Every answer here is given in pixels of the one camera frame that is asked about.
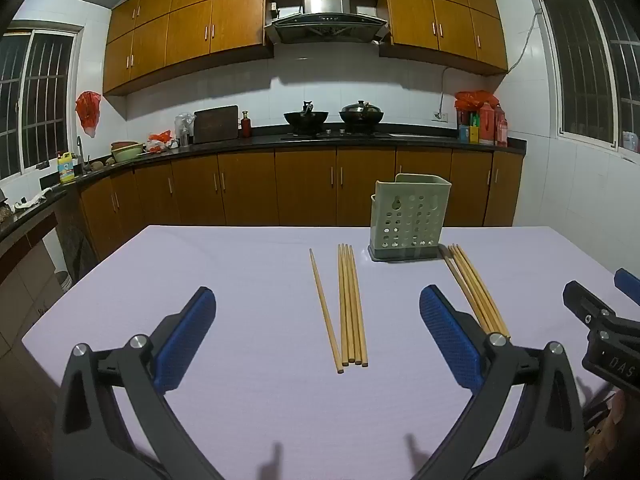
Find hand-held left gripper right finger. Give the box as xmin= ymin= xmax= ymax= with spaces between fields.
xmin=419 ymin=284 xmax=586 ymax=480

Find black pot with lid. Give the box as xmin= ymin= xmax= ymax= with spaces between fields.
xmin=338 ymin=101 xmax=386 ymax=126

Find white cable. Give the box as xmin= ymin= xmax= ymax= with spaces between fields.
xmin=439 ymin=7 xmax=545 ymax=116

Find green basin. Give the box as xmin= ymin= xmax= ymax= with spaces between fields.
xmin=111 ymin=141 xmax=146 ymax=163

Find wooden base cabinets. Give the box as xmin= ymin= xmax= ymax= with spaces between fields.
xmin=80 ymin=147 xmax=525 ymax=261

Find yellow detergent bottle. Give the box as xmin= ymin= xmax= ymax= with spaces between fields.
xmin=56 ymin=151 xmax=77 ymax=184

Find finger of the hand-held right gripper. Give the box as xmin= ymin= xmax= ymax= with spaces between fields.
xmin=563 ymin=280 xmax=640 ymax=337
xmin=614 ymin=267 xmax=640 ymax=307

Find black wok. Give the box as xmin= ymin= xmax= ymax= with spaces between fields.
xmin=283 ymin=101 xmax=330 ymax=135

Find black kitchen countertop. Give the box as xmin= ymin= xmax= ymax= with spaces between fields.
xmin=0 ymin=127 xmax=528 ymax=241

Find gas stove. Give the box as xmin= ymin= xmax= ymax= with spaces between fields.
xmin=280 ymin=129 xmax=393 ymax=140

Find red and white plastic bag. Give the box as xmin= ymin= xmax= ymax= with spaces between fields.
xmin=146 ymin=130 xmax=180 ymax=153

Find barred window with sill bottle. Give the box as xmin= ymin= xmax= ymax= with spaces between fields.
xmin=530 ymin=0 xmax=640 ymax=156

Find barred window with sink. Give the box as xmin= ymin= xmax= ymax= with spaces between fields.
xmin=0 ymin=27 xmax=83 ymax=181

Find large red bottle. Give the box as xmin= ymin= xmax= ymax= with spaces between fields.
xmin=494 ymin=104 xmax=509 ymax=148

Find lilac tablecloth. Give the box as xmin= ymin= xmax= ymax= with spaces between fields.
xmin=21 ymin=225 xmax=640 ymax=480

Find clear plastic bag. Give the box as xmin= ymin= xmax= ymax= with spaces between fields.
xmin=175 ymin=112 xmax=197 ymax=147

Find red bag over condiments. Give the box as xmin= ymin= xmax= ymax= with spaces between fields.
xmin=454 ymin=91 xmax=500 ymax=111

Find green perforated utensil holder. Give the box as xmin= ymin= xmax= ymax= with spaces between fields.
xmin=368 ymin=173 xmax=452 ymax=264

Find wooden chopstick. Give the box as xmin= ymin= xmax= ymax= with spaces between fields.
xmin=453 ymin=243 xmax=506 ymax=338
xmin=341 ymin=244 xmax=356 ymax=365
xmin=456 ymin=245 xmax=512 ymax=340
xmin=344 ymin=244 xmax=362 ymax=365
xmin=446 ymin=245 xmax=495 ymax=336
xmin=309 ymin=248 xmax=345 ymax=375
xmin=337 ymin=244 xmax=349 ymax=366
xmin=348 ymin=245 xmax=369 ymax=367
xmin=450 ymin=244 xmax=501 ymax=336
xmin=440 ymin=247 xmax=488 ymax=335

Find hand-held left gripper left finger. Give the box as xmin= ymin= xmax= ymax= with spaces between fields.
xmin=52 ymin=286 xmax=226 ymax=480

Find dark cutting board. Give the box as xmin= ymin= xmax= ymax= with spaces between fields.
xmin=193 ymin=105 xmax=240 ymax=144

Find wooden wall cabinets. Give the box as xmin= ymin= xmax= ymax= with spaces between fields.
xmin=102 ymin=0 xmax=509 ymax=97

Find steel range hood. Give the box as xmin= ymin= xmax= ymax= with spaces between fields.
xmin=264 ymin=0 xmax=390 ymax=45

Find white cloth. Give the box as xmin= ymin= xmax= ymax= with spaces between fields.
xmin=14 ymin=186 xmax=66 ymax=210

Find hanging red plastic bag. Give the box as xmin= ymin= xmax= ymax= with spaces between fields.
xmin=75 ymin=91 xmax=103 ymax=138

